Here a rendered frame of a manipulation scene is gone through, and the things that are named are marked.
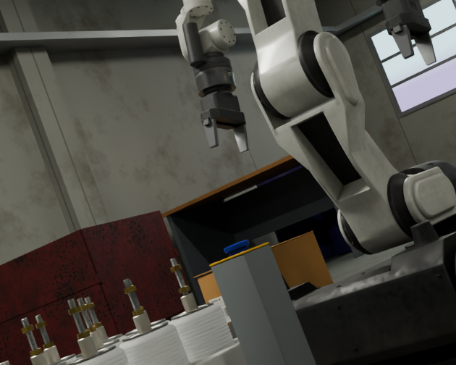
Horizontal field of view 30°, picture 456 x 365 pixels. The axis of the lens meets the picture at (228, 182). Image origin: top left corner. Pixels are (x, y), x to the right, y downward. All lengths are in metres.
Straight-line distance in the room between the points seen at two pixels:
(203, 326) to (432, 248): 0.42
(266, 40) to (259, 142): 6.80
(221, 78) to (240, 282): 0.75
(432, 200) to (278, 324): 0.65
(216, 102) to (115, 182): 5.03
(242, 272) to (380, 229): 0.58
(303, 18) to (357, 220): 0.43
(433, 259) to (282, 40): 0.54
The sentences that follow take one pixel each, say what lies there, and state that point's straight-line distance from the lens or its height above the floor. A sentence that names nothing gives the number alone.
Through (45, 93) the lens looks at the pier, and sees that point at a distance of 6.59.
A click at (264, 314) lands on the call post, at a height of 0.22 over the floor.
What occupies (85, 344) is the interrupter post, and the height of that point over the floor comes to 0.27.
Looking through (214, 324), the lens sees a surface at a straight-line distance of 1.40.
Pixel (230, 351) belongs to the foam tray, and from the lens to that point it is 1.37.
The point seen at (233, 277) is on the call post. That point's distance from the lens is 1.27.
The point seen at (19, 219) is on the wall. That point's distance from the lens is 6.18.
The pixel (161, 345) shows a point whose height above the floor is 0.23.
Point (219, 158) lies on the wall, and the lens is 7.95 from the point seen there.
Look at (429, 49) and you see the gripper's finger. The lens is 1.75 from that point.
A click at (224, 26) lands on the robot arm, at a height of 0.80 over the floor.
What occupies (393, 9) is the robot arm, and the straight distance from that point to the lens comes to 1.69.
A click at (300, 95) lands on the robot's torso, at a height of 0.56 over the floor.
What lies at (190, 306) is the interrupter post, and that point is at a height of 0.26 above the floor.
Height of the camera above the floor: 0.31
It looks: 5 degrees up
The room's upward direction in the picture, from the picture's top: 21 degrees counter-clockwise
